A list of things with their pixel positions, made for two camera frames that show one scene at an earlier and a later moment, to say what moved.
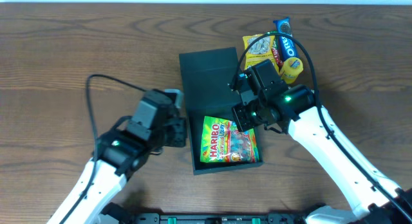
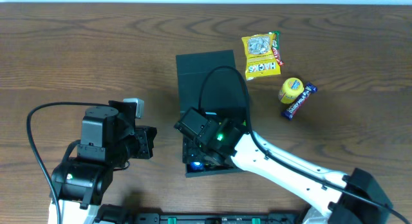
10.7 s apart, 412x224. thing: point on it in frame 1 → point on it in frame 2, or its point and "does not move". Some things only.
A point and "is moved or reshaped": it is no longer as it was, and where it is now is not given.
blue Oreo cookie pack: [288, 48] → [197, 166]
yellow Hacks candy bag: [258, 48] does not move
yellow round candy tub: [292, 68] is moved or reshaped
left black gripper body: [177, 131] → [147, 141]
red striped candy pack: [275, 49] does not move
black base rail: [206, 218] does not move
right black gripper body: [246, 116] → [192, 152]
